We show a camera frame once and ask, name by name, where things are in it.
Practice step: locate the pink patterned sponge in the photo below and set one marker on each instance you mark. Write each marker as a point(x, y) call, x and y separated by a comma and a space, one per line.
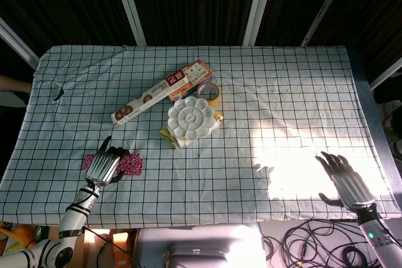
point(88, 161)
point(133, 164)

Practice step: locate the yellow wrapped package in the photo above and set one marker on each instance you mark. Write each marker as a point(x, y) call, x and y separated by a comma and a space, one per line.
point(166, 134)

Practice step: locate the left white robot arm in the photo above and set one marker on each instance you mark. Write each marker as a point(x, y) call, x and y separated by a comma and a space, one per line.
point(75, 214)

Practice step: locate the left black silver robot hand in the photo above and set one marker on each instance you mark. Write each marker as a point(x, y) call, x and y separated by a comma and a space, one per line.
point(102, 167)

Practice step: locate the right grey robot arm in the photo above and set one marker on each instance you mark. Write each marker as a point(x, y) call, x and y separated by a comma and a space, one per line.
point(373, 236)

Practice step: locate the brown packing tape roll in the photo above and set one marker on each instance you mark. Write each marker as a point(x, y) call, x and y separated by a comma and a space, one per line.
point(216, 101)

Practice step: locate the white black grid tablecloth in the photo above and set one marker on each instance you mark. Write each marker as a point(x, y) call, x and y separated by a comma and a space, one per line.
point(220, 170)

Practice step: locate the brown cardboard box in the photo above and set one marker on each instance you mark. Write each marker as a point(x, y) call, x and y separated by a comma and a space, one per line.
point(121, 249)

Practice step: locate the white metal frame post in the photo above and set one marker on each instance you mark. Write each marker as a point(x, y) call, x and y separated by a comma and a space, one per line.
point(128, 4)
point(17, 43)
point(387, 75)
point(326, 4)
point(259, 4)

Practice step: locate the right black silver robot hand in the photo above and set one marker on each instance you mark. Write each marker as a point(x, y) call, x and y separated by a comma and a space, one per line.
point(351, 186)

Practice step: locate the bare bystander forearm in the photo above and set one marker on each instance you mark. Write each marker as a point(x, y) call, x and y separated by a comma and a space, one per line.
point(12, 83)

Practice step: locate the orange blue flat box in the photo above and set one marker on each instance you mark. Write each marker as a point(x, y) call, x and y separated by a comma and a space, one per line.
point(199, 73)

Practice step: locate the white flower paint palette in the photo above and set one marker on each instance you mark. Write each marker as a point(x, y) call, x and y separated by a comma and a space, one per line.
point(190, 119)

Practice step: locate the long white cookie box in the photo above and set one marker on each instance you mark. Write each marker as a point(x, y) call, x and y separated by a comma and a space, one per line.
point(147, 98)

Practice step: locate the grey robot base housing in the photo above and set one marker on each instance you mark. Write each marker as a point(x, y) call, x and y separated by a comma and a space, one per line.
point(201, 243)

